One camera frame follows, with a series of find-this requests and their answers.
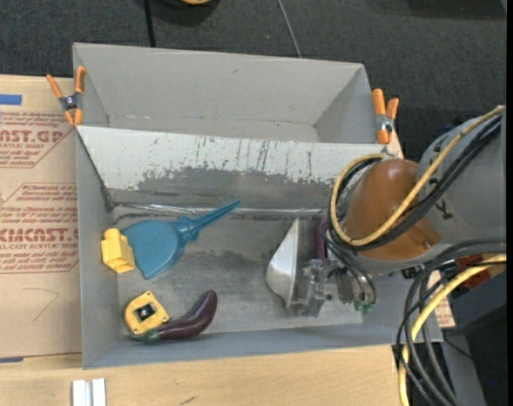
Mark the yellow toy block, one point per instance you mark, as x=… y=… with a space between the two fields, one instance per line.
x=117 y=252

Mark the purple curved object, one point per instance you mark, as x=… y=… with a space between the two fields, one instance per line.
x=322 y=239

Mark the blue plastic scoop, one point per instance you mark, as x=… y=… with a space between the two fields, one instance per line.
x=159 y=243

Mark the purple toy eggplant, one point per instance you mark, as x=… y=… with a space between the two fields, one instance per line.
x=193 y=322

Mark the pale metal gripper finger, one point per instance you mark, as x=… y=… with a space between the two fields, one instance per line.
x=308 y=306

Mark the brown cardboard board red print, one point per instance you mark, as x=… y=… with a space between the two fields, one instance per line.
x=32 y=269

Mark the yellow tape measure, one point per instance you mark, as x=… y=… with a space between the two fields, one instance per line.
x=148 y=311

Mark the grey metal bin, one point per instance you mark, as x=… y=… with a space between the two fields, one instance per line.
x=239 y=269

